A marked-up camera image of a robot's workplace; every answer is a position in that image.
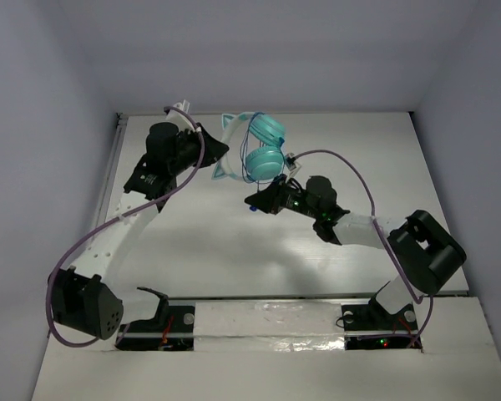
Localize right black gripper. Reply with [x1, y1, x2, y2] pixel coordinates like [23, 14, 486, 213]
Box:
[245, 174, 321, 220]

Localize thin blue headphone cable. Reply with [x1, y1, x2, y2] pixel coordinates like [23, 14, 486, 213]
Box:
[239, 111, 287, 212]

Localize teal cat ear headphones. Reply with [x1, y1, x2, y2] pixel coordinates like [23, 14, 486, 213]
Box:
[211, 112, 286, 183]

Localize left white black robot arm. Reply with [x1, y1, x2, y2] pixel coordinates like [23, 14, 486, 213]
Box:
[46, 122, 229, 346]

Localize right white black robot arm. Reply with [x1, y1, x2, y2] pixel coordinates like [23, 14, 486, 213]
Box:
[245, 175, 467, 331]

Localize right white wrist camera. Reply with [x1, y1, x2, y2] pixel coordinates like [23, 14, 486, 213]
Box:
[284, 153, 301, 179]

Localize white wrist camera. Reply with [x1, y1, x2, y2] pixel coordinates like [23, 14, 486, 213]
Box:
[164, 99, 193, 127]
[284, 153, 301, 179]

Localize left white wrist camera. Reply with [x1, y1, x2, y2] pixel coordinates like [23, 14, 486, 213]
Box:
[164, 99, 193, 127]

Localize left aluminium side rail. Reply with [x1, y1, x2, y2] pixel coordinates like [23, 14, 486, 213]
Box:
[90, 113, 128, 229]

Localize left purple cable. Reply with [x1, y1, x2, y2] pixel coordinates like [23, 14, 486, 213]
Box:
[45, 107, 205, 348]

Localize aluminium rail with foam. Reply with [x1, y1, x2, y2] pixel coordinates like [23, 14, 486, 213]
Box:
[114, 298, 426, 352]

